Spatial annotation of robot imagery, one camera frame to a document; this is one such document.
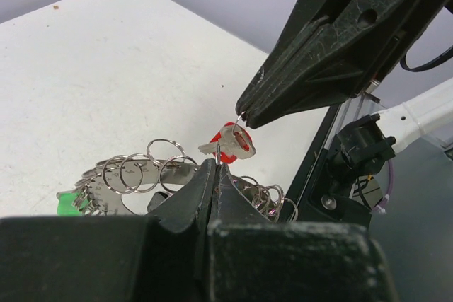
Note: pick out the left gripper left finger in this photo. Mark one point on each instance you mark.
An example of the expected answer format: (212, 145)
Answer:
(156, 257)

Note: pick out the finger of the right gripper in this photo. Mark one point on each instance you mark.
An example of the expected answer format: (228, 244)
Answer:
(275, 80)

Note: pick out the large metal keyring band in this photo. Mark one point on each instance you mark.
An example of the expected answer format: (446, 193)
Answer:
(101, 190)

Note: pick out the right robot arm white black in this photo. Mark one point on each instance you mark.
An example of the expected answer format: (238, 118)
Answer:
(416, 117)

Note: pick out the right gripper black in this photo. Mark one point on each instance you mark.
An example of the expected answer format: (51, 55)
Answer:
(331, 50)

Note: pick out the green key tag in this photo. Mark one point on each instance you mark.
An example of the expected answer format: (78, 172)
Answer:
(65, 204)

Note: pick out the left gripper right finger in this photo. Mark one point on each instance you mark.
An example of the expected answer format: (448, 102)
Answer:
(253, 259)

